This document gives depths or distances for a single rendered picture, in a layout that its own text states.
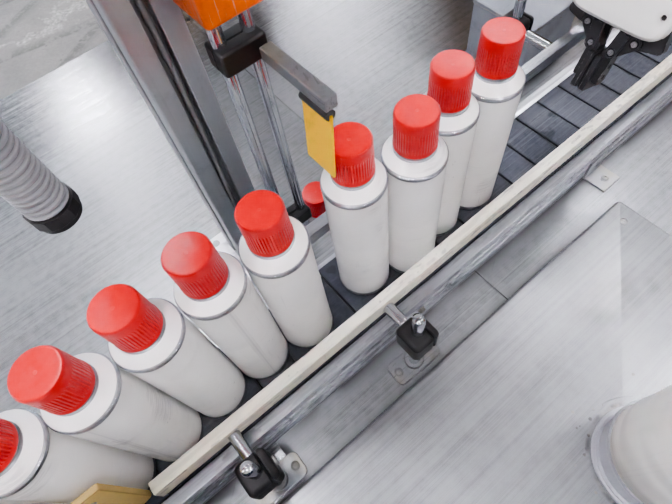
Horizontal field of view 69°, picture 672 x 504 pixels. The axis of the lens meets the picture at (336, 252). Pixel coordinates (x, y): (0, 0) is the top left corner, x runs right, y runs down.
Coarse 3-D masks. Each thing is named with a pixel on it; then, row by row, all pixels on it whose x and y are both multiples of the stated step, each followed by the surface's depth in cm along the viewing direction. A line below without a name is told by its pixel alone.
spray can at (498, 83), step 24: (504, 24) 37; (480, 48) 38; (504, 48) 36; (480, 72) 39; (504, 72) 38; (480, 96) 40; (504, 96) 39; (480, 120) 42; (504, 120) 42; (480, 144) 44; (504, 144) 45; (480, 168) 47; (480, 192) 50
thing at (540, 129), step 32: (640, 64) 61; (544, 96) 60; (576, 96) 60; (608, 96) 59; (512, 128) 58; (544, 128) 58; (576, 128) 57; (608, 128) 60; (512, 160) 56; (384, 288) 50; (416, 288) 50; (256, 384) 46; (224, 448) 44
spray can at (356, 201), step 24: (336, 144) 33; (360, 144) 33; (336, 168) 34; (360, 168) 33; (384, 168) 37; (336, 192) 36; (360, 192) 35; (384, 192) 36; (336, 216) 38; (360, 216) 37; (384, 216) 39; (336, 240) 42; (360, 240) 40; (384, 240) 42; (360, 264) 44; (384, 264) 46; (360, 288) 48
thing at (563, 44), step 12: (564, 36) 53; (576, 36) 53; (552, 48) 52; (564, 48) 53; (540, 60) 52; (552, 60) 53; (528, 72) 51; (324, 216) 45; (312, 228) 44; (324, 228) 45; (312, 240) 45
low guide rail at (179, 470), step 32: (640, 96) 56; (544, 160) 51; (512, 192) 50; (480, 224) 48; (448, 256) 48; (352, 320) 45; (320, 352) 44; (288, 384) 43; (256, 416) 43; (192, 448) 41; (160, 480) 40
